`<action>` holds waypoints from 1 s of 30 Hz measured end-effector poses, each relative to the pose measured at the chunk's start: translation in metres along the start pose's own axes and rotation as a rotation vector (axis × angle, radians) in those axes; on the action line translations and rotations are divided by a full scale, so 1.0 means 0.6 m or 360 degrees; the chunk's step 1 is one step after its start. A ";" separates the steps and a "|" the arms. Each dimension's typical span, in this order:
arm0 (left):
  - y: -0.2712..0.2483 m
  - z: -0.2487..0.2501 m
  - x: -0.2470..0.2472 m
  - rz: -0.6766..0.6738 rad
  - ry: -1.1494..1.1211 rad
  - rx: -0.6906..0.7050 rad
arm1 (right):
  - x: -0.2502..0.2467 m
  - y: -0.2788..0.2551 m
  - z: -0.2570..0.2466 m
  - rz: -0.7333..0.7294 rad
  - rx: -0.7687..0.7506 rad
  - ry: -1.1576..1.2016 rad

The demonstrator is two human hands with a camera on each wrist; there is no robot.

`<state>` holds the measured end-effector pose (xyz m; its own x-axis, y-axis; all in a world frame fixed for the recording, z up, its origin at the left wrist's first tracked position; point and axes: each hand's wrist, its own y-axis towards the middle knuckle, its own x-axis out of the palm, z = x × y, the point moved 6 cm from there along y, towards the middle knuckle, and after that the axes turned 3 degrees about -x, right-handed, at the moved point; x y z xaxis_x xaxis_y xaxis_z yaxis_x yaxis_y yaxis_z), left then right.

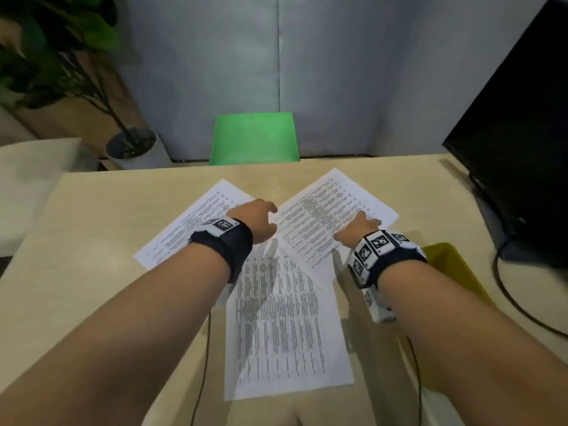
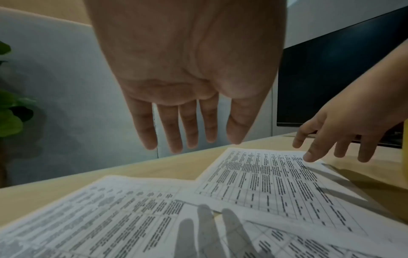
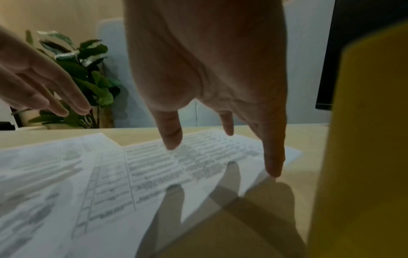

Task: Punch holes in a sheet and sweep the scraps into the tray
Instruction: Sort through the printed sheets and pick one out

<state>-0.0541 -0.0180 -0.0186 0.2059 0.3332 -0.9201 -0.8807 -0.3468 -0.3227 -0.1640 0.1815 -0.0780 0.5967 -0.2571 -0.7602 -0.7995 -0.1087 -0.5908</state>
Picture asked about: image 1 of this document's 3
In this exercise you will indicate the person's left hand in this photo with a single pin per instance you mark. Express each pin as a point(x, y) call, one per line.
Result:
point(257, 221)

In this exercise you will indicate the person's right hand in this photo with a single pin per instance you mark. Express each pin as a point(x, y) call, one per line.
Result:
point(355, 232)

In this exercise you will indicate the yellow plastic bin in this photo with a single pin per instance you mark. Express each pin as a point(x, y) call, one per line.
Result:
point(457, 266)

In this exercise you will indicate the person's right forearm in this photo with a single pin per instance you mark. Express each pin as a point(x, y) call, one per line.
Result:
point(466, 350)

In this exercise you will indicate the person's left forearm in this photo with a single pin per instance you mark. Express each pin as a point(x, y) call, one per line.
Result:
point(133, 323)

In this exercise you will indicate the black wristband single marker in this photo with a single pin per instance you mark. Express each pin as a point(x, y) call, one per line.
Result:
point(226, 248)

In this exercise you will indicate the black wristband several markers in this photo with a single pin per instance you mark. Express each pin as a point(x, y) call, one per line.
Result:
point(390, 257)

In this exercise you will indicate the green stool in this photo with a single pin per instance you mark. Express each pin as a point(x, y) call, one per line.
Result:
point(255, 139)

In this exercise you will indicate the black monitor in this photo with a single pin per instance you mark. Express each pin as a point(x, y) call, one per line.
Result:
point(523, 128)

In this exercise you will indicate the beige armchair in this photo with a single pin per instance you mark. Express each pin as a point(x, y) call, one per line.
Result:
point(35, 181)

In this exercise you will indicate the green potted plant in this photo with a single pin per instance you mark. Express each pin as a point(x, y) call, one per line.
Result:
point(53, 44)

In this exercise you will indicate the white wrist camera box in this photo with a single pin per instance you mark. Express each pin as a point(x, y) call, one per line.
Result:
point(379, 308)

